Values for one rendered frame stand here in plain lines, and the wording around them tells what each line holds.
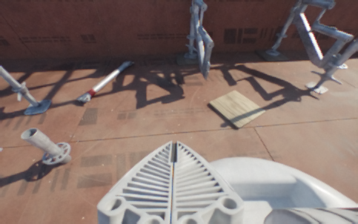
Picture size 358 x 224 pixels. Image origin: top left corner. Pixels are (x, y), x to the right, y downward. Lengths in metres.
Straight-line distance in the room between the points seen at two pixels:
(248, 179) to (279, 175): 0.09
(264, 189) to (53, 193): 0.91
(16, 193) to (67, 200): 0.26
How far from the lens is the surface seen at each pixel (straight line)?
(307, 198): 0.54
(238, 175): 0.45
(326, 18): 2.67
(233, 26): 1.97
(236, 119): 1.06
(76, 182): 0.94
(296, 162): 1.07
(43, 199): 0.99
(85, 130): 1.11
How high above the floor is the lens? 0.75
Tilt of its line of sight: 47 degrees down
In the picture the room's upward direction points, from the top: 1 degrees clockwise
